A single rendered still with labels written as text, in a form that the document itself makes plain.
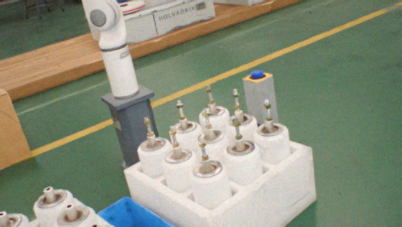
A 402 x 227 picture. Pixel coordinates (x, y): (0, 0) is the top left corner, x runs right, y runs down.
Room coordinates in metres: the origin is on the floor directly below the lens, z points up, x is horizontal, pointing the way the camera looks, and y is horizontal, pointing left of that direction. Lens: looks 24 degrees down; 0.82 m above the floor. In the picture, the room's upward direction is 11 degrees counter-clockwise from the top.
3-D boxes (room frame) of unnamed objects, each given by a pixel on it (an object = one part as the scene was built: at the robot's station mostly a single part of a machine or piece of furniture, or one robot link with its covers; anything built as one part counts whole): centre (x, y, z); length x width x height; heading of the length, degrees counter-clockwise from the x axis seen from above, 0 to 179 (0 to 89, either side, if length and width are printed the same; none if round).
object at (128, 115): (1.46, 0.24, 0.15); 0.15 x 0.15 x 0.30; 28
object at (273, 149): (1.08, -0.18, 0.16); 0.10 x 0.10 x 0.18
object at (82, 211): (0.85, 0.33, 0.25); 0.08 x 0.08 x 0.01
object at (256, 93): (1.34, -0.20, 0.16); 0.07 x 0.07 x 0.31; 36
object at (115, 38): (1.46, 0.24, 0.54); 0.09 x 0.09 x 0.17; 74
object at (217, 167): (0.94, 0.01, 0.25); 0.08 x 0.08 x 0.01
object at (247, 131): (1.18, -0.11, 0.16); 0.10 x 0.10 x 0.18
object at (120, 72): (1.46, 0.24, 0.39); 0.09 x 0.09 x 0.17; 28
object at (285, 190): (1.11, -0.01, 0.09); 0.39 x 0.39 x 0.18; 36
